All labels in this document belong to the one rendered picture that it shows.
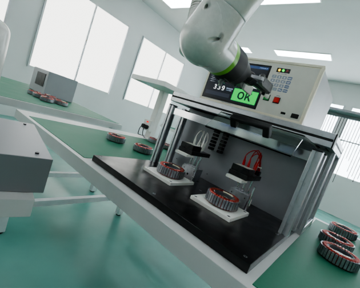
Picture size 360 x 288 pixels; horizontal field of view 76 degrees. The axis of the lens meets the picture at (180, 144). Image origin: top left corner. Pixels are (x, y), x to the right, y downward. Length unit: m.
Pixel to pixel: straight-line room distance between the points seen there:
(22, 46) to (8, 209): 4.72
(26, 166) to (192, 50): 0.42
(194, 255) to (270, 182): 0.53
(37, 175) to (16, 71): 4.66
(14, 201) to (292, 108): 0.82
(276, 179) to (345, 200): 6.17
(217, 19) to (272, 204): 0.72
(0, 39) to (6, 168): 0.26
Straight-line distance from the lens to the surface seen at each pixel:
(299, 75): 0.92
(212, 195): 0.76
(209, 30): 0.50
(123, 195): 0.71
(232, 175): 0.83
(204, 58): 0.51
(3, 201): 0.57
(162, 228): 0.61
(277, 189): 0.99
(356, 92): 7.45
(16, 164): 0.57
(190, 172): 1.01
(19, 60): 5.20
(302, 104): 0.89
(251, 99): 0.94
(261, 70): 0.97
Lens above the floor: 1.00
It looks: 6 degrees down
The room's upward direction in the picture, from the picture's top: 20 degrees clockwise
